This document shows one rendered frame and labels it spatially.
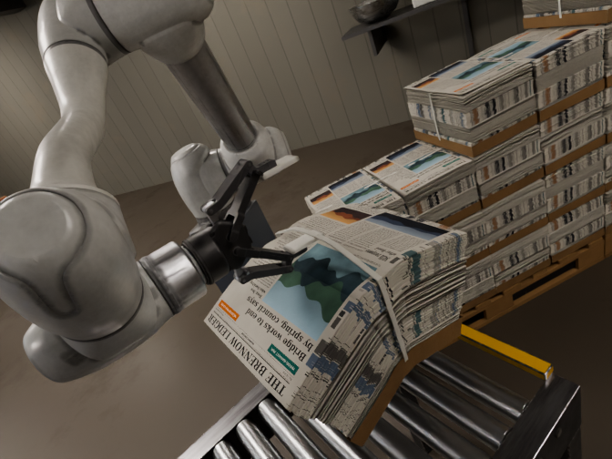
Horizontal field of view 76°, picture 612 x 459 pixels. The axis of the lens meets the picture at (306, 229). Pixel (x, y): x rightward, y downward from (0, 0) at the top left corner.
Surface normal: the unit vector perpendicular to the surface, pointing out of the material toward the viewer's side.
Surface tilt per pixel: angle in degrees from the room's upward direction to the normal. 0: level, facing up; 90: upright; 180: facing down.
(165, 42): 136
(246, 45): 90
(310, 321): 19
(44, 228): 50
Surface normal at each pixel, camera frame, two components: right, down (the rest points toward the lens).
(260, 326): -0.56, -0.54
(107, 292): 0.83, 0.50
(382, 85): -0.29, 0.59
